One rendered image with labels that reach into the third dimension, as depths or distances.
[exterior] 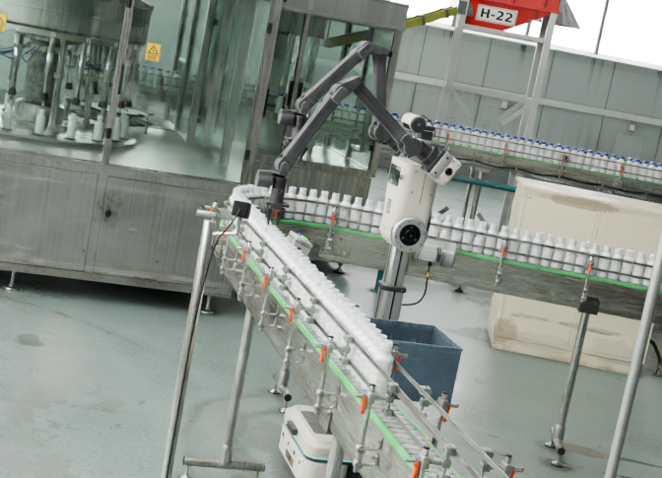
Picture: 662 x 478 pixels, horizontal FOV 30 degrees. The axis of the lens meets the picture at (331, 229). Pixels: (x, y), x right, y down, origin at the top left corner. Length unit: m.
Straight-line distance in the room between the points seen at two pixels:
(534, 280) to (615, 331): 2.53
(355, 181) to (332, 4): 1.46
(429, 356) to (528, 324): 4.38
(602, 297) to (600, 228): 2.29
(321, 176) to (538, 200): 2.17
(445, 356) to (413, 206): 1.03
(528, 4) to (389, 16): 1.75
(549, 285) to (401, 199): 1.41
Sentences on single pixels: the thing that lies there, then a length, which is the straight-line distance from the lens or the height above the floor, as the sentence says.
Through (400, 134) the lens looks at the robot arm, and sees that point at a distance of 5.16.
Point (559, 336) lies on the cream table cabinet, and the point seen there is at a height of 0.17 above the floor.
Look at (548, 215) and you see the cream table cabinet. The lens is 8.76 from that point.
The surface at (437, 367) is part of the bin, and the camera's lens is 4.56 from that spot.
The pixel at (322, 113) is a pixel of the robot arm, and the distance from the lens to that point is 5.06.
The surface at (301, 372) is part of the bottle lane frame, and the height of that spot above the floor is 0.87.
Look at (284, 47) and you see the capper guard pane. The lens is 9.99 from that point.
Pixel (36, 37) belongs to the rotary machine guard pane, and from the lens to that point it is 7.87.
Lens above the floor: 2.00
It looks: 9 degrees down
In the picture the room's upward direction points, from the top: 11 degrees clockwise
